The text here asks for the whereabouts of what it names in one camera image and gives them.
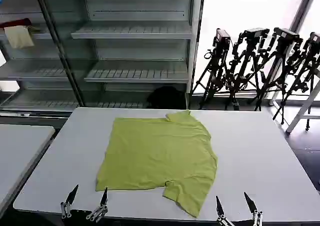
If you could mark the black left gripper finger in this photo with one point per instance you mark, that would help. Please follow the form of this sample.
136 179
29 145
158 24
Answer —
103 199
71 198

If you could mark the black bag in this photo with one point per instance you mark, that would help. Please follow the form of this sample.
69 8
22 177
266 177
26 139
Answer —
167 97

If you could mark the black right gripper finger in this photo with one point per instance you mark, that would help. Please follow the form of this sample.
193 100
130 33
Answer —
219 207
250 202

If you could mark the black tripod with camera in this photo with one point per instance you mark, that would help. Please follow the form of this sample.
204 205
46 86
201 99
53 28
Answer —
217 60
246 53
281 48
308 68

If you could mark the yellow-green t-shirt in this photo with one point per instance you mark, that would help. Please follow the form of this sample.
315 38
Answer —
160 155

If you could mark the white metal frame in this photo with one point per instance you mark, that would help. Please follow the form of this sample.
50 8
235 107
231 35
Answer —
301 110

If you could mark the grey empty metal shelf rack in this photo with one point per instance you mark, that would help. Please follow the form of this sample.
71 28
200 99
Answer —
140 48

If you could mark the glass-fronted shelf rack with cloths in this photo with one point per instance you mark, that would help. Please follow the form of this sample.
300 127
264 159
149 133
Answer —
32 60

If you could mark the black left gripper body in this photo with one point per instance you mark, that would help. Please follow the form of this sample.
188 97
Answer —
78 213

